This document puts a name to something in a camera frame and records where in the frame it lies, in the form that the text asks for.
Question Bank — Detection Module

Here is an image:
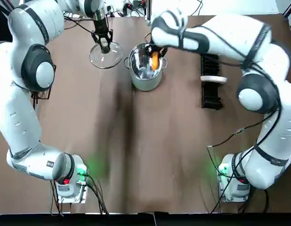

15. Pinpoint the stainless steel pot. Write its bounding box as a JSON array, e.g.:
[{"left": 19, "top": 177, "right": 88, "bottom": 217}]
[{"left": 123, "top": 42, "right": 169, "bottom": 92}]

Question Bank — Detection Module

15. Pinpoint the orange corn cob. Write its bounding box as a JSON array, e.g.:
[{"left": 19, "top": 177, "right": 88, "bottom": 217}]
[{"left": 151, "top": 52, "right": 160, "bottom": 71}]

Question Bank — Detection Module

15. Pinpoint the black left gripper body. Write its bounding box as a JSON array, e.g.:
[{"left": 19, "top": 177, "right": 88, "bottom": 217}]
[{"left": 93, "top": 18, "right": 112, "bottom": 37}]

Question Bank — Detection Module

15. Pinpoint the glass pot lid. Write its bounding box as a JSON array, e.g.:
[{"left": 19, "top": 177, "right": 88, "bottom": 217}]
[{"left": 89, "top": 40, "right": 124, "bottom": 69}]

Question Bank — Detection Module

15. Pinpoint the black dish rack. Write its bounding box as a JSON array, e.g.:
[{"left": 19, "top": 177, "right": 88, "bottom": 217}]
[{"left": 200, "top": 53, "right": 224, "bottom": 110}]

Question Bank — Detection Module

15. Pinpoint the aluminium frame post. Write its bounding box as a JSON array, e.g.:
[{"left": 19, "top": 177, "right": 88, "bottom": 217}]
[{"left": 145, "top": 0, "right": 152, "bottom": 25}]

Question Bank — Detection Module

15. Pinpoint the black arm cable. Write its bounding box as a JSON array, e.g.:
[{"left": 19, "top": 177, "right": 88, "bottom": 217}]
[
  {"left": 83, "top": 173, "right": 109, "bottom": 215},
  {"left": 207, "top": 101, "right": 283, "bottom": 214}
]

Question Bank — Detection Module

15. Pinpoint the white plate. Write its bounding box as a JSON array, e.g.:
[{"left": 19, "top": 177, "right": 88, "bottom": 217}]
[{"left": 200, "top": 75, "right": 228, "bottom": 84}]

